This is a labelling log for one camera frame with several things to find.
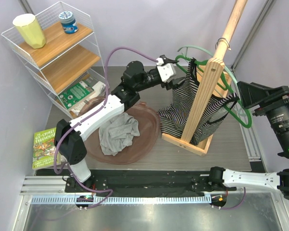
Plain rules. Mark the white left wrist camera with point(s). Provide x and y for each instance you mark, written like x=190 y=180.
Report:
x=165 y=67

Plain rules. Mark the green book on table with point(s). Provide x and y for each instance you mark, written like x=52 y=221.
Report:
x=43 y=149

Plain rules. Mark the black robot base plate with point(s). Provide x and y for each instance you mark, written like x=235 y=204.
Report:
x=151 y=184

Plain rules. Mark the blue lidded jar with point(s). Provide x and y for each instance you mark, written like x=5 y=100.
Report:
x=68 y=22

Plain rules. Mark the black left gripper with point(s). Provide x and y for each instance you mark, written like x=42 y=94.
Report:
x=169 y=84

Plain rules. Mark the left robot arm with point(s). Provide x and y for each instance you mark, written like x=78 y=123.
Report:
x=70 y=136

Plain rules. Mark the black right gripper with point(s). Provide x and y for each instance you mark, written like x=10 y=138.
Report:
x=251 y=94

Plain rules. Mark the yellow faceted cup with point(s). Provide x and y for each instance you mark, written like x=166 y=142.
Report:
x=30 y=29

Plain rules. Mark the white wire shelf unit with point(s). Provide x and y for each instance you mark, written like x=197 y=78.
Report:
x=65 y=59

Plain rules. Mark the grey tank top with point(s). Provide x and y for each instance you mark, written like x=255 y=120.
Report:
x=118 y=133

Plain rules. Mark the wooden clothes rack stand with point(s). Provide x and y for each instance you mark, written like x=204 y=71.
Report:
x=213 y=70

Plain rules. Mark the pink translucent basin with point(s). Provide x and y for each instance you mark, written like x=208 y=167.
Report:
x=149 y=129

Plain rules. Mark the green book on shelf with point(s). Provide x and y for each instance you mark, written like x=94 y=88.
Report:
x=75 y=94

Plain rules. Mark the black white striped top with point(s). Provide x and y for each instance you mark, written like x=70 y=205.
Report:
x=173 y=118

